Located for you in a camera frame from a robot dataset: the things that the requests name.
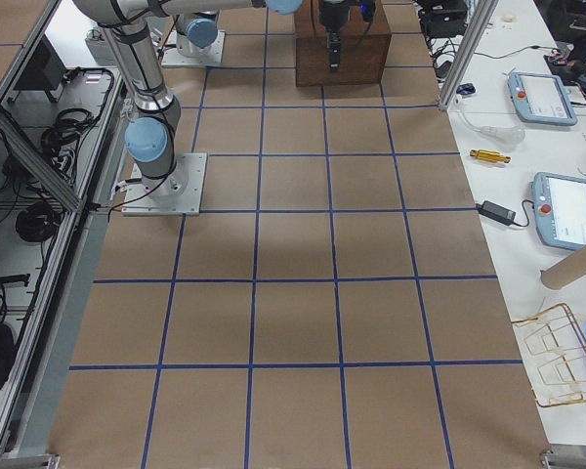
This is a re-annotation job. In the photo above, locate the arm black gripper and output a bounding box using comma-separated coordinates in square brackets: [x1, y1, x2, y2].
[319, 0, 350, 72]

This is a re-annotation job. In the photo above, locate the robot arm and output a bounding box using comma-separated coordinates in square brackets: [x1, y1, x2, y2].
[75, 1, 302, 199]
[167, 0, 302, 66]

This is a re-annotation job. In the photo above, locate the gold metal cylinder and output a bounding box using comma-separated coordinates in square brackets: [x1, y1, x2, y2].
[469, 149, 511, 164]

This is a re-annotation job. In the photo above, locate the blue teach pendant far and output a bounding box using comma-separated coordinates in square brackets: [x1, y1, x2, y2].
[507, 71, 577, 127]

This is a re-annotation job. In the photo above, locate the blue teach pendant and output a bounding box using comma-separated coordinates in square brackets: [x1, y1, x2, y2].
[507, 71, 577, 127]
[531, 172, 586, 250]

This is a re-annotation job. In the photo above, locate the black power adapter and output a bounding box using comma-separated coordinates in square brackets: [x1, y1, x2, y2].
[476, 200, 516, 226]

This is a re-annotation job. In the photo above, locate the blue teach pendant near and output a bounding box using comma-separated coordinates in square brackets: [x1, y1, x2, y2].
[531, 172, 586, 250]

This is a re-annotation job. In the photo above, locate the cardboard tube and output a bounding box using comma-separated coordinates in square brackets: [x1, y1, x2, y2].
[540, 245, 586, 290]

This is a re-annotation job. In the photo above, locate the aluminium frame post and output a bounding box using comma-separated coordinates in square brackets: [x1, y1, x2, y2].
[439, 0, 498, 110]

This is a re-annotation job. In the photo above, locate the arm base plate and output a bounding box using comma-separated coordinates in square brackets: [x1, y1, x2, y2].
[161, 30, 225, 68]
[120, 152, 208, 216]

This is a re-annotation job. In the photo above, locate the wire rack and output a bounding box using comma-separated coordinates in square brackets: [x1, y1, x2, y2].
[512, 303, 586, 408]

